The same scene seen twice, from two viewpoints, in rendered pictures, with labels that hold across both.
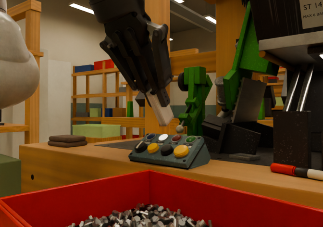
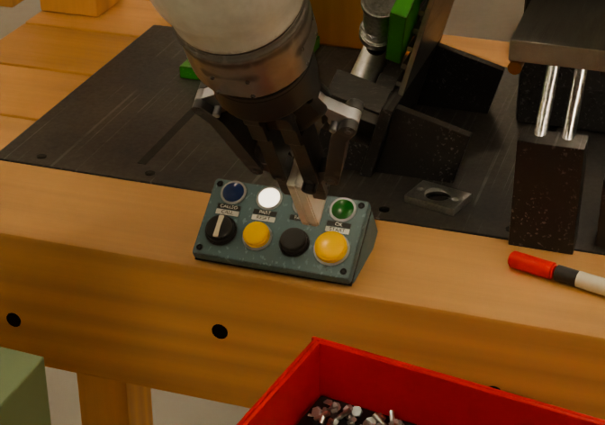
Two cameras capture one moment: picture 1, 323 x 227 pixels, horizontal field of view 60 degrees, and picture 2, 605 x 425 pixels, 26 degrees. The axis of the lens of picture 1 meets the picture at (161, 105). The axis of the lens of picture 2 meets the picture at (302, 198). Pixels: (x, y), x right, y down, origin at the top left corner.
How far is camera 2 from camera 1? 0.72 m
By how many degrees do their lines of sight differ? 35
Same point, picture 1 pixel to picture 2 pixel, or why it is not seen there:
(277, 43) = (547, 55)
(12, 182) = (40, 402)
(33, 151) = not seen: outside the picture
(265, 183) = (510, 321)
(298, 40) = (587, 60)
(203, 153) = (369, 234)
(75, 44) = not seen: outside the picture
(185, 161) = (346, 273)
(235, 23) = not seen: outside the picture
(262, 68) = not seen: outside the picture
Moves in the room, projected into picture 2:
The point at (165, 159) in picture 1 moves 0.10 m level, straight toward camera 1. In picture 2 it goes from (296, 267) to (335, 327)
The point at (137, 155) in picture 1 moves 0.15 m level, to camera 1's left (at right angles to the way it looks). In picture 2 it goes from (220, 253) to (54, 282)
